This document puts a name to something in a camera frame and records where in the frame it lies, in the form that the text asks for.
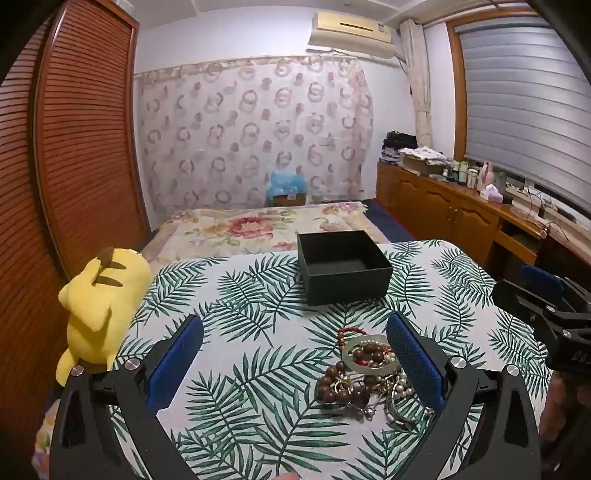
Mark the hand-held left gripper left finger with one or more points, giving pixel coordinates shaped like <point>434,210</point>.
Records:
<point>178,360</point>

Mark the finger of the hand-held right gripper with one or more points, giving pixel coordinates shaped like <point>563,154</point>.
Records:
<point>517,295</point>
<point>540,276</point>

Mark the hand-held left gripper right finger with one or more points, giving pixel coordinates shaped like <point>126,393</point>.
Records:
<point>415,364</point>

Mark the pile of mixed jewelry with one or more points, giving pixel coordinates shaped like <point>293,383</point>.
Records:
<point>364,392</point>

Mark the pale green jade bangle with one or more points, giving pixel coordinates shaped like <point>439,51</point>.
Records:
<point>346,357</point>

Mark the black box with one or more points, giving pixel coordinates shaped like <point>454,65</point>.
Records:
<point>323,288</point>

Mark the person's right hand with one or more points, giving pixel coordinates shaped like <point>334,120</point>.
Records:
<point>554,406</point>

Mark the pink tissue box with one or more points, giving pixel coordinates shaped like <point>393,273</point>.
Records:
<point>490,194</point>

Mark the yellow plush toy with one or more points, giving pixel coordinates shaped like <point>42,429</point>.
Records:
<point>101,300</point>

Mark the leaf print tablecloth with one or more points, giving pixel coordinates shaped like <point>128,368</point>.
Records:
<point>258,295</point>

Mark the pink bottle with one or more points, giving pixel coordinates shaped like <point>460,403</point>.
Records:
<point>485,175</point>

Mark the wooden sideboard cabinet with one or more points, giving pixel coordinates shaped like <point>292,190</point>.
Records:
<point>438,207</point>

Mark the row of small bottles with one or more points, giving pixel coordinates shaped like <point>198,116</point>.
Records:
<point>464,173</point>

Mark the navy blue sheet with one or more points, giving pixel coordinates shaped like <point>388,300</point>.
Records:
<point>388,226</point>

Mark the floral blanket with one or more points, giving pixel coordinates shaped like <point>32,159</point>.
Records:
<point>240,230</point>

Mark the cardboard box with floral cloth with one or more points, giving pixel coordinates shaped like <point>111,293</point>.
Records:
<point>425,159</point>

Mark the grey window blind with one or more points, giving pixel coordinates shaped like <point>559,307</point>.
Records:
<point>521,106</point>

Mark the stack of folded clothes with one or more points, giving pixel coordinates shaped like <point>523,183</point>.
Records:
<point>399,143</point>

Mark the small cardboard box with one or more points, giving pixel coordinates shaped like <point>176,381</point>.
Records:
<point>288,200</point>

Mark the blue plastic bag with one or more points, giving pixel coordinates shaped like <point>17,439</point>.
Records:
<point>288,182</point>

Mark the wooden louvre wardrobe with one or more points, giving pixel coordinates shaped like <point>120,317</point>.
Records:
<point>83,161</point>

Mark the cream window curtain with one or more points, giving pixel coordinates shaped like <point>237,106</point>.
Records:
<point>420,83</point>

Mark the circle patterned curtain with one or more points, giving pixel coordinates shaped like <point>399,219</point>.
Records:
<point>249,134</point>

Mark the white air conditioner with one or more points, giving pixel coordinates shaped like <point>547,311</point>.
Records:
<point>351,27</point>

